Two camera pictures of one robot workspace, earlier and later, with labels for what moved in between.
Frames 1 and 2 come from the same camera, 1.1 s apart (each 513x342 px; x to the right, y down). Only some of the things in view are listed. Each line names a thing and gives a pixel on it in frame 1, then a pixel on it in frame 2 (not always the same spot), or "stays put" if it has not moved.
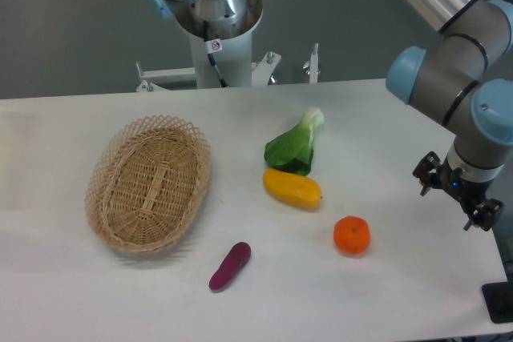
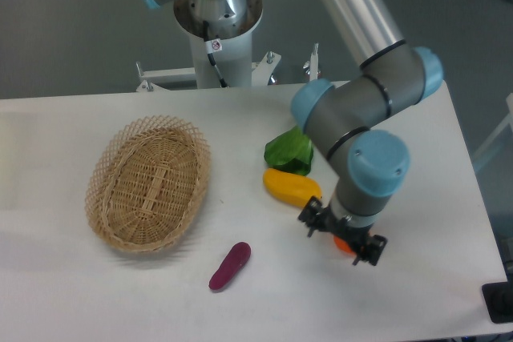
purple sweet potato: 235,260 stays put
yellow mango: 293,190 stays put
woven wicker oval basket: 147,182 stays put
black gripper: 467,191 -> 353,235
